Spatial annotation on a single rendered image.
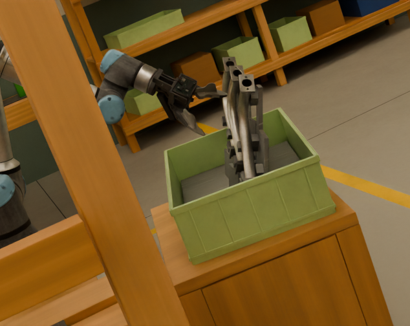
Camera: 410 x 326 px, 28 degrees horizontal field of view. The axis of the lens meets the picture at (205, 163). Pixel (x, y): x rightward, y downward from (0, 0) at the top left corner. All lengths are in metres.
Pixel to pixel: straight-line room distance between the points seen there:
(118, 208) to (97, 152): 0.10
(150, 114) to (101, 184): 5.64
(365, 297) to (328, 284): 0.11
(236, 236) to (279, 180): 0.19
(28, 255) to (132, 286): 0.19
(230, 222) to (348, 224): 0.31
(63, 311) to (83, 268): 0.72
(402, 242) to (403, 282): 0.36
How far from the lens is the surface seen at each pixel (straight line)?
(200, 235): 2.15
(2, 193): 2.21
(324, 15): 7.56
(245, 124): 2.24
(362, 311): 2.27
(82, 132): 1.26
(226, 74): 2.52
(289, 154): 2.57
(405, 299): 3.31
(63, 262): 1.25
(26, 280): 1.25
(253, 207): 2.14
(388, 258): 3.64
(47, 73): 1.24
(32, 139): 7.33
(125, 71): 2.27
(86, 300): 1.96
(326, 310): 2.24
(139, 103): 6.91
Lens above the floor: 1.63
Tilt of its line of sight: 16 degrees down
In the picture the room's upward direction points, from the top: 21 degrees counter-clockwise
